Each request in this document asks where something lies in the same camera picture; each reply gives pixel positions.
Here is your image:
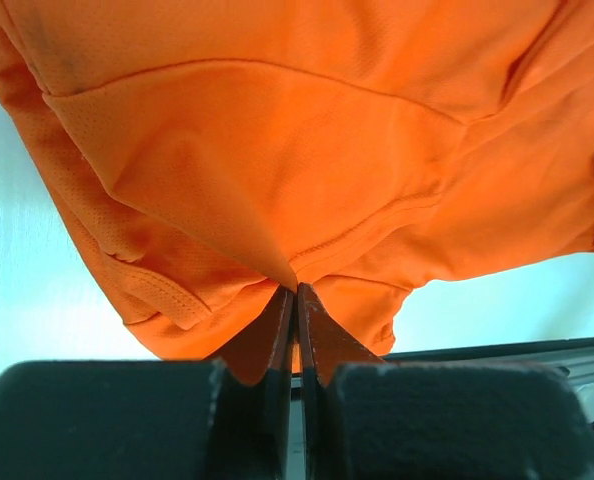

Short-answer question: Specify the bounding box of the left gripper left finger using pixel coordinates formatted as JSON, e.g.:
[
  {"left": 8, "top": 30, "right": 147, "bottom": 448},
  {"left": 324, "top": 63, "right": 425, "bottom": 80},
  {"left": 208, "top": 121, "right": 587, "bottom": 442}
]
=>
[{"left": 0, "top": 288, "right": 294, "bottom": 479}]

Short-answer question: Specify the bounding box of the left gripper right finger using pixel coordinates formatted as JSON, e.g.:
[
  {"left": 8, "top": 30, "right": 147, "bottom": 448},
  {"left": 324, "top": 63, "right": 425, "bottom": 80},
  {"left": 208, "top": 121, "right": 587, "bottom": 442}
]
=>
[{"left": 296, "top": 284, "right": 594, "bottom": 479}]

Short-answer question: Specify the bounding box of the orange t shirt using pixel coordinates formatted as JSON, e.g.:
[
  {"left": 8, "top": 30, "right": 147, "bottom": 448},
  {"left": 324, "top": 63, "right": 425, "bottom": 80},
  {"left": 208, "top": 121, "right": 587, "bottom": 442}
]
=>
[{"left": 0, "top": 1, "right": 594, "bottom": 360}]

